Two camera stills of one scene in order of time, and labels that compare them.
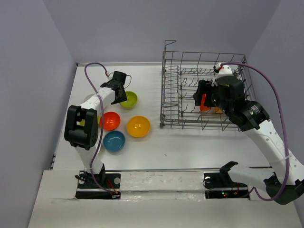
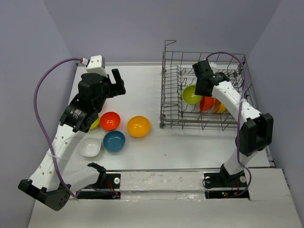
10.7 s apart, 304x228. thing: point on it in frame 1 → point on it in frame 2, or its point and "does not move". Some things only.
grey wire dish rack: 180,71 does not move
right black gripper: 204,86 → 199,92
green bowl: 131,101 → 188,95
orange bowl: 202,107 does not move
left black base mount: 105,185 does not move
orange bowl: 111,121 does not move
